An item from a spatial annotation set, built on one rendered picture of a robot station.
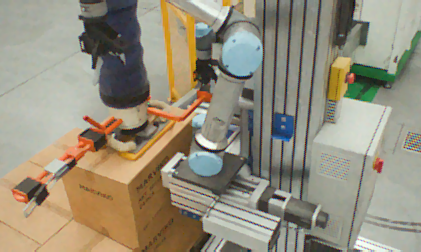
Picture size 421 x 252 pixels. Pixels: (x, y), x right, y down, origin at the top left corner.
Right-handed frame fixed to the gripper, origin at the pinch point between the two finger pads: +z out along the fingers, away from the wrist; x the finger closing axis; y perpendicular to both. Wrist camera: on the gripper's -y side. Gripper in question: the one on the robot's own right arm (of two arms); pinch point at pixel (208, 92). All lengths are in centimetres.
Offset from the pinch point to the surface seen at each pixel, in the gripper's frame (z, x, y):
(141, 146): 11.3, -13.9, 38.4
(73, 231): 54, -42, 65
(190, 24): 5, -59, -84
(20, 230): 54, -66, 76
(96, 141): -1, -22, 57
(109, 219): 41, -21, 60
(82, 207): 41, -37, 60
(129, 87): -17.0, -17.8, 35.9
